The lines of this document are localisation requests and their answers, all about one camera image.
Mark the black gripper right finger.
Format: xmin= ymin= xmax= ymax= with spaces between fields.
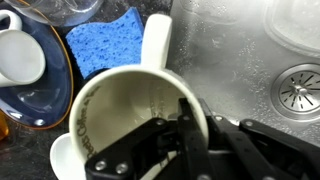
xmin=199 ymin=98 xmax=320 ymax=180

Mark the small white cup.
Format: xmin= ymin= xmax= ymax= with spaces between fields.
xmin=0 ymin=9 xmax=47 ymax=88

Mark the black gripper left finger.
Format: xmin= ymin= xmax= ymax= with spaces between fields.
xmin=84 ymin=97 xmax=214 ymax=180

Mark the blue cellulose sponge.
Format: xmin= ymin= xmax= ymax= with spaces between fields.
xmin=65 ymin=6 xmax=145 ymax=81

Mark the white printed coffee mug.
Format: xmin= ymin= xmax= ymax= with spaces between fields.
xmin=68 ymin=13 xmax=210 ymax=180

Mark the clear plastic food container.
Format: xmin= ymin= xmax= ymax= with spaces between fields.
xmin=264 ymin=0 xmax=320 ymax=58

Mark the clear glass bowl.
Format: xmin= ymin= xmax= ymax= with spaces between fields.
xmin=4 ymin=0 xmax=105 ymax=28

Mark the orange translucent object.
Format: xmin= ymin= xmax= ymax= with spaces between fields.
xmin=0 ymin=110 xmax=10 ymax=141

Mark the stainless steel sink basin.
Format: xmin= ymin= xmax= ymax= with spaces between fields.
xmin=168 ymin=0 xmax=320 ymax=148

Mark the blue plate orange rim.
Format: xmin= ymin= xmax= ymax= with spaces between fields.
xmin=0 ymin=0 xmax=75 ymax=131

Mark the small white round dish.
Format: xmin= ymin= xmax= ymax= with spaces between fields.
xmin=49 ymin=132 xmax=88 ymax=180

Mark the metal sink drain strainer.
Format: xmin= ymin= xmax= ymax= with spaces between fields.
xmin=270 ymin=63 xmax=320 ymax=123

